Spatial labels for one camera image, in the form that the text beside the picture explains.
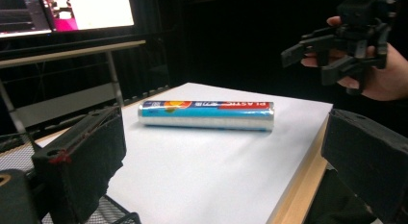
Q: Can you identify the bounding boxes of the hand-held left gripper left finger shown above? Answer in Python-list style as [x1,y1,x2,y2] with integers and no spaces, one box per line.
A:
[31,105,127,224]

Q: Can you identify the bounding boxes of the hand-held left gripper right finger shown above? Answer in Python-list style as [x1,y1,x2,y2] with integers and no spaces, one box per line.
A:
[320,108,408,224]

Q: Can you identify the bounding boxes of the plastic wrap roll box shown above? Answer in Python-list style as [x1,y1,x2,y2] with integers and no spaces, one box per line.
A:
[137,100,276,133]

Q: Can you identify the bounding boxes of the black curtain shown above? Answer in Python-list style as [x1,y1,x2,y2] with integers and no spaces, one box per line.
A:
[114,0,408,105]

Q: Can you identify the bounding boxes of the computer monitor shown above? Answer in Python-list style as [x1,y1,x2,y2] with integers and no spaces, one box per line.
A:
[38,0,136,34]

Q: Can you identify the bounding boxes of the metal-frame desk wooden top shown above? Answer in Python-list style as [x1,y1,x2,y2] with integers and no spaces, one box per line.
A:
[0,39,147,145]

